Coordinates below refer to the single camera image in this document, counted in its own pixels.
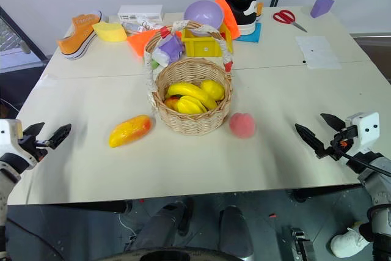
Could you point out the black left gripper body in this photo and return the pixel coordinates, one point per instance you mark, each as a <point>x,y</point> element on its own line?
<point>36,147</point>

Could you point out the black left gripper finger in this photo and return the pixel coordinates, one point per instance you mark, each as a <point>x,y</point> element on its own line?
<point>33,130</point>
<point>58,136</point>

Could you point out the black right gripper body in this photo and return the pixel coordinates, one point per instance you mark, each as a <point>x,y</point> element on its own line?
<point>343,141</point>

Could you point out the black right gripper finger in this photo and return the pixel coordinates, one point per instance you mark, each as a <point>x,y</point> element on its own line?
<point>336,122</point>
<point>314,143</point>

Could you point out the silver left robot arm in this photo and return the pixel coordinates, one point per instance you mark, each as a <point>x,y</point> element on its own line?
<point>4,181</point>

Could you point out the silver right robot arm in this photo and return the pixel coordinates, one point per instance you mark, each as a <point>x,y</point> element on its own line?
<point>377,183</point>

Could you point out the small orange red fruit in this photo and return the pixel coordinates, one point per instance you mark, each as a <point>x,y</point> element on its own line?
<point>170,102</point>

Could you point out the yellow orange mango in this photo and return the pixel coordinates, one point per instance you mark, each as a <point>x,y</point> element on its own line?
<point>129,131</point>

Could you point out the white paper sheet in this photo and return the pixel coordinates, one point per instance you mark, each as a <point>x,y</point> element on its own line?
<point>317,51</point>

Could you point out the pink peach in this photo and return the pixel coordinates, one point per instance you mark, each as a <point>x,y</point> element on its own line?
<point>242,125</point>

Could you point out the orange canvas sneaker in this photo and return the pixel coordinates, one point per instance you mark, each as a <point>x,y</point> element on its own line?
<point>76,39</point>

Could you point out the white shoe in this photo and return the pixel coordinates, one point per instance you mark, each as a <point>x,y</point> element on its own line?
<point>348,241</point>

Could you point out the yellow lemon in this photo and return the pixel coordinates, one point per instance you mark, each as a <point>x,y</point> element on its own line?
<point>214,89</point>

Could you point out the purple foam block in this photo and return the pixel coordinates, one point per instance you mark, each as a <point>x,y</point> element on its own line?
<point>320,7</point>

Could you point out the yellow sponge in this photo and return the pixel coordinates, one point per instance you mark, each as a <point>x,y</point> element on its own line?
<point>110,31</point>

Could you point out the dark grey rounded shape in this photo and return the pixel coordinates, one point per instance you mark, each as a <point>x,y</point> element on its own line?
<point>162,227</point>
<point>235,230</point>

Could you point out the small green object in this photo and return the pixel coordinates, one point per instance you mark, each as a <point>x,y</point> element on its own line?
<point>154,64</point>

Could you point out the blue cloth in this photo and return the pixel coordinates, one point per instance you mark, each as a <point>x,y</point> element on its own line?
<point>251,35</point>

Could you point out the yellow starfruit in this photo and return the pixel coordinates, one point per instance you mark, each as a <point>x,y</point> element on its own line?
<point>189,105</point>

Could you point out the yellow banana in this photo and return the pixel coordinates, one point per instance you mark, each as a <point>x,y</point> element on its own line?
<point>187,90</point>

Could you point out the clear plastic bag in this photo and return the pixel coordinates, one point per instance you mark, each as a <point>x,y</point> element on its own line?
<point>143,25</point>

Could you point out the purple and white packet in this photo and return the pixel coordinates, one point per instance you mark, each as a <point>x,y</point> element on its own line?
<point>171,47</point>

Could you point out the black and white sneaker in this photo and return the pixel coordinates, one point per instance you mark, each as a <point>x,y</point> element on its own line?
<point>242,12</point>

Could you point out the curved orange sheet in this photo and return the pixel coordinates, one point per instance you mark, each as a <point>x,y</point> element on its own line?
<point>230,19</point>

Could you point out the yellow plastic bin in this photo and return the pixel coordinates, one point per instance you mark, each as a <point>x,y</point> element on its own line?
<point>201,47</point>

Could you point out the white cardboard box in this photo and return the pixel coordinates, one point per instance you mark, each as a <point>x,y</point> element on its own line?
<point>140,13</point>

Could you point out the purple plastic bowl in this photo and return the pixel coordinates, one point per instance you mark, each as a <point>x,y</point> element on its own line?
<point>203,13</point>

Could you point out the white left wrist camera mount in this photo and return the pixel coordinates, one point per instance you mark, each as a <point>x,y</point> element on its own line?
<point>9,138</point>

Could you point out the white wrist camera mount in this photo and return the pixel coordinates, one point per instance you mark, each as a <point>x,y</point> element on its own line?
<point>9,138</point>
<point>366,129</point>

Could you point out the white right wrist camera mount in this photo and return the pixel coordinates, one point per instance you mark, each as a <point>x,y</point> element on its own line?
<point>366,129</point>

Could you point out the glass panel with dark frame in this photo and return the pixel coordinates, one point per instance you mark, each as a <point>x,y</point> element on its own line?
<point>18,47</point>

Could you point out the grey metal bracket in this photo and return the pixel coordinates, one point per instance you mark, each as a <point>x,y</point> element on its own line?
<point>302,242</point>

